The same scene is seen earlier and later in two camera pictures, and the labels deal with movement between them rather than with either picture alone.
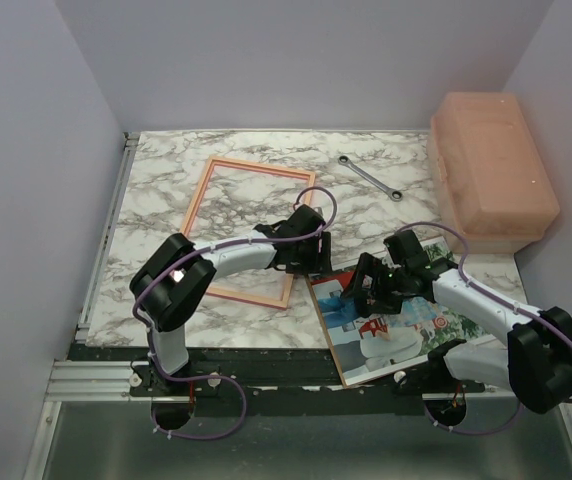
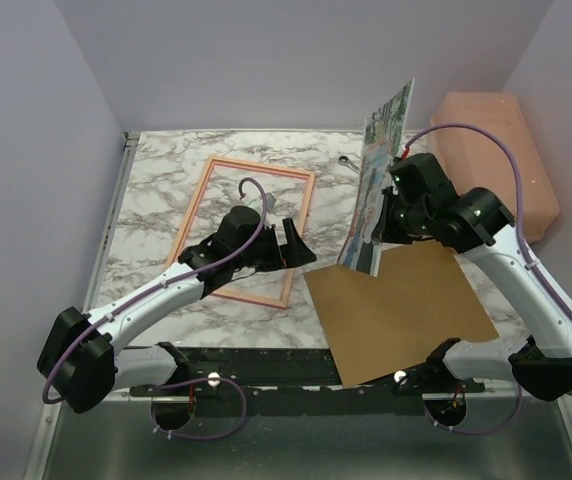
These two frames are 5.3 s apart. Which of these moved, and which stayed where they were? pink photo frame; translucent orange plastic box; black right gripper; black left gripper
Moved: black right gripper; black left gripper
Stayed: translucent orange plastic box; pink photo frame
